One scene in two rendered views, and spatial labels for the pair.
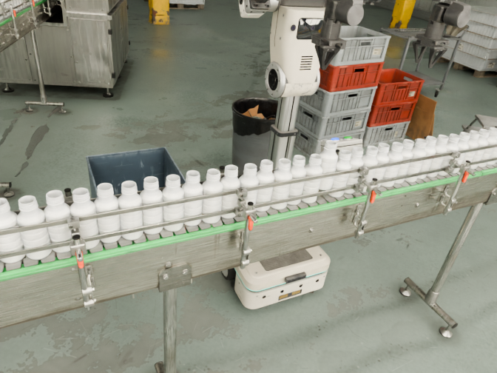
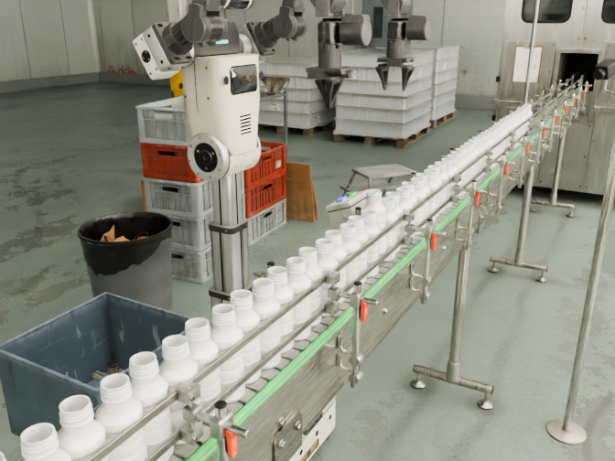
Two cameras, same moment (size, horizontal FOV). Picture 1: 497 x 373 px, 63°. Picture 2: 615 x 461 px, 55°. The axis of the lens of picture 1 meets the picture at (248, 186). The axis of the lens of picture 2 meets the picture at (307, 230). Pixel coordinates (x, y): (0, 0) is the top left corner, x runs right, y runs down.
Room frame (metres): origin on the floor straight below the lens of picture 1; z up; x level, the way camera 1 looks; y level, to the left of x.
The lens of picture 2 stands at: (0.05, 0.63, 1.61)
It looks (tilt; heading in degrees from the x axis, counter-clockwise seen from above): 20 degrees down; 329
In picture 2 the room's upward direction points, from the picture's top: straight up
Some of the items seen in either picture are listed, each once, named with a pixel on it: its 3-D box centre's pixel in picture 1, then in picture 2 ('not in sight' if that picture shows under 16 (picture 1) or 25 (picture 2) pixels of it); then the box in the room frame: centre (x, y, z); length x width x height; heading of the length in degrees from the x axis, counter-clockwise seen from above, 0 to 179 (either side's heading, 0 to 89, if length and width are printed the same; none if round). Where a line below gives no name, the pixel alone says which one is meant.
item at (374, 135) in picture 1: (373, 126); (246, 217); (4.09, -1.26, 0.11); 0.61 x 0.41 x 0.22; 122
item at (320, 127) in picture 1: (330, 115); (199, 218); (3.66, -0.71, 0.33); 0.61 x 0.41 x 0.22; 125
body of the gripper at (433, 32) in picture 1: (434, 31); (395, 51); (1.53, -0.58, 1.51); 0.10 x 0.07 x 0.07; 29
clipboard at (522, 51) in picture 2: not in sight; (526, 63); (3.66, -3.84, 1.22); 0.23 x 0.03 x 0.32; 29
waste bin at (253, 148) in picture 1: (257, 146); (132, 284); (2.86, -0.03, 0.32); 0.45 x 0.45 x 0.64
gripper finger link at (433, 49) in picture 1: (431, 53); (400, 75); (1.52, -0.59, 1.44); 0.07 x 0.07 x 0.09; 29
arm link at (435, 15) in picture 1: (441, 13); (398, 30); (1.53, -0.59, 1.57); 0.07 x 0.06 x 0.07; 30
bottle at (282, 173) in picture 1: (281, 183); (347, 259); (1.08, -0.10, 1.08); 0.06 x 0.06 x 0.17
